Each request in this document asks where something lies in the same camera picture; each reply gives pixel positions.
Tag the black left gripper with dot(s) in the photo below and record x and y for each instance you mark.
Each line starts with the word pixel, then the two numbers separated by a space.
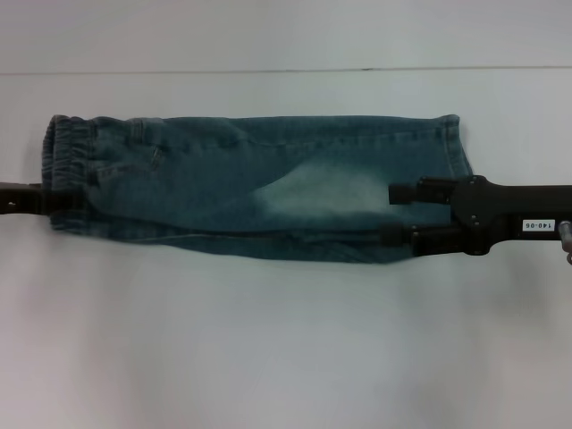
pixel 20 199

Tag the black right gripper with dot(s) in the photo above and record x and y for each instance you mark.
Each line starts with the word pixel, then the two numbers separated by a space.
pixel 505 210

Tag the blue denim shorts with embroidery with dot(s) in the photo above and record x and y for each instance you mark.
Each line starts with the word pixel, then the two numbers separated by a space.
pixel 223 179

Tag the silver metal bolt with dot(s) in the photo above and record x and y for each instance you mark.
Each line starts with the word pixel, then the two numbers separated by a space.
pixel 566 228

